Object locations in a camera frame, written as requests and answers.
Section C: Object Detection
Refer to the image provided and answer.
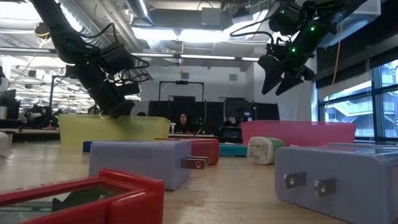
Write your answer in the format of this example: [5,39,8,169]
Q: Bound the silver ceiling duct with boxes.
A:
[57,0,150,50]

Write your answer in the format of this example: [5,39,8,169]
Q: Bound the yellow translucent plastic bin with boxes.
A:
[58,114,171,146]

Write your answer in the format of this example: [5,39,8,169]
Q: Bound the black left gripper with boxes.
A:
[73,61,141,119]

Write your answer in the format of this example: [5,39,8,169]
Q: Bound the lilac wall charger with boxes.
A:
[88,139,210,191]
[274,146,398,224]

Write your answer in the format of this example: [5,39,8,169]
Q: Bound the dark window frame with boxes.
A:
[317,58,398,142]

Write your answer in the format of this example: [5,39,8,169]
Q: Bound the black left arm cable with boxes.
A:
[79,22,152,86]

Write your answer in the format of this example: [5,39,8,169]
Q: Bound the black partition screens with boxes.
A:
[147,95,280,138]

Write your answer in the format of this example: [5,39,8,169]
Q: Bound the grey ceiling box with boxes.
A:
[200,7,223,27]

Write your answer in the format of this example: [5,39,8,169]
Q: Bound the background wooden desk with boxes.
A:
[167,133,242,139]

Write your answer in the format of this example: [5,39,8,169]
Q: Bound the green and white charger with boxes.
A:
[247,136,286,166]

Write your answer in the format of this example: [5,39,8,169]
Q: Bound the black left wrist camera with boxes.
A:
[99,42,135,73]

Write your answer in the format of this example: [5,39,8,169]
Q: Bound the red framed small device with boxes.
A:
[0,169,165,224]

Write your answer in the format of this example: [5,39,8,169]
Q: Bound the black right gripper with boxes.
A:
[257,40,315,96]

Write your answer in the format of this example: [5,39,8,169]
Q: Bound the teal rectangular case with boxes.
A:
[218,143,249,157]

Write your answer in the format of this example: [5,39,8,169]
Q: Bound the ceiling light strip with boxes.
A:
[130,52,261,62]

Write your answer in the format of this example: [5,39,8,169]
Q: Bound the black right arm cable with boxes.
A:
[229,17,276,46]

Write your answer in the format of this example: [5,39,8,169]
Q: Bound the pale pink wall charger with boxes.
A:
[0,131,14,157]

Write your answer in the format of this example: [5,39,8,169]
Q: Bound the red translucent plastic bin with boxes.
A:
[241,120,358,147]

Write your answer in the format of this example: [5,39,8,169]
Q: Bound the yellow hanging cable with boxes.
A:
[331,21,345,85]

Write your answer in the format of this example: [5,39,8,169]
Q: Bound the red wall charger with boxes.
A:
[155,138,220,166]

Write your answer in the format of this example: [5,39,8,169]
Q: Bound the black stand frame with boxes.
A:
[159,80,205,102]

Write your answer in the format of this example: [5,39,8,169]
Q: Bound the background black robot rig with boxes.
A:
[18,104,60,130]

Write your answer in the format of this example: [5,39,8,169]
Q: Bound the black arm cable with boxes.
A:
[229,17,276,46]
[79,22,152,86]

